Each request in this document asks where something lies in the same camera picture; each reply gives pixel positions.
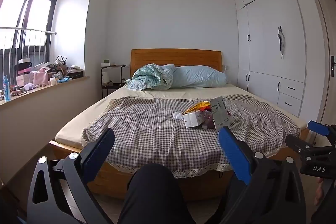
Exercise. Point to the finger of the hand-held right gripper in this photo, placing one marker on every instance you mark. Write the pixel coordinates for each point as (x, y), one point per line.
(319, 128)
(298, 144)

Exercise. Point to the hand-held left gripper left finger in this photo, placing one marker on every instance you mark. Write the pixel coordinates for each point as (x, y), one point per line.
(98, 146)

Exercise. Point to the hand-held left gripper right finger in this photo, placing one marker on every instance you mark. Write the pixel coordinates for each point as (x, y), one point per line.
(233, 153)

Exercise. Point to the clear plastic packaging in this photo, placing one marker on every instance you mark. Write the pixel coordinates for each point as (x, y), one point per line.
(208, 120)

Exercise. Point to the white carton box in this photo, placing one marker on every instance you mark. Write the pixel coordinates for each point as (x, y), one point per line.
(193, 119)

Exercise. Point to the yellow snack bag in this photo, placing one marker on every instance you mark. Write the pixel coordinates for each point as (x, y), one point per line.
(195, 107)

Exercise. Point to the person's right forearm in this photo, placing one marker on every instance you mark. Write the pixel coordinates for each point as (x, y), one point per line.
(329, 203)

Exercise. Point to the person's right hand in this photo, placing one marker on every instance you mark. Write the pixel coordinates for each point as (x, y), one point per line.
(319, 191)

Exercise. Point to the white paper strip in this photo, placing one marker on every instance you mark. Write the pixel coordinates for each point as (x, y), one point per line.
(235, 125)

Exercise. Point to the grey printed cardboard sheet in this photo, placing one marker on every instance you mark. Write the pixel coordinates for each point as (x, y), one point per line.
(219, 112)

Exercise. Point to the checkered bed cloth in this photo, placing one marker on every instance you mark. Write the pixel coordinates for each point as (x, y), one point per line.
(147, 129)

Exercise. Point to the crumpled white tissue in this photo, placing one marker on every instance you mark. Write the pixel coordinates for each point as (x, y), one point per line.
(178, 116)

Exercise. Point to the white nightstand appliance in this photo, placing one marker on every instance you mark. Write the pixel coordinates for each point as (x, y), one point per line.
(105, 77)

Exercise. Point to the person's black trouser leg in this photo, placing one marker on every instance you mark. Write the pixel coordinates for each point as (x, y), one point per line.
(155, 195)

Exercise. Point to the black nightstand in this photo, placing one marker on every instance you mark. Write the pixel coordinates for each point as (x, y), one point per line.
(113, 66)

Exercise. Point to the light blue pillow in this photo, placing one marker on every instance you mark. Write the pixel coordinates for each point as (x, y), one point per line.
(199, 77)

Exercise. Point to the small white box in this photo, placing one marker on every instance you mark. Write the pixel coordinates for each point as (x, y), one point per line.
(106, 63)

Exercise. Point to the pale green floral quilt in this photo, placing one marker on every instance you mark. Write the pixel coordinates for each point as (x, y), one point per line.
(149, 77)

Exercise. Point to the pink bag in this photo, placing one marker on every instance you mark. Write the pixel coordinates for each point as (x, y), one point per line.
(40, 78)

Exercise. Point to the white wardrobe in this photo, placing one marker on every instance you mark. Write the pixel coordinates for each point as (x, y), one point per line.
(265, 56)

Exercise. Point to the white door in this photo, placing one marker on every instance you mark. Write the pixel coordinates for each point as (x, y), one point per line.
(319, 29)

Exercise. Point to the windowsill clutter pile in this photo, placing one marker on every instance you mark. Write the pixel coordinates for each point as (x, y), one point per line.
(25, 77)

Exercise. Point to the blue bottle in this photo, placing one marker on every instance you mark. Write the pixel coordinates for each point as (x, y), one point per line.
(6, 88)

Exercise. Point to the wooden bed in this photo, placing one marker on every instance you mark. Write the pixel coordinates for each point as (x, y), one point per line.
(176, 57)

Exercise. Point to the metal window railing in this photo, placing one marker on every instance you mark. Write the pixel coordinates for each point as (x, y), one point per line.
(26, 28)

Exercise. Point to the dark framed window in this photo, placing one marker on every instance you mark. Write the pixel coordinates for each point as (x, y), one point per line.
(39, 11)

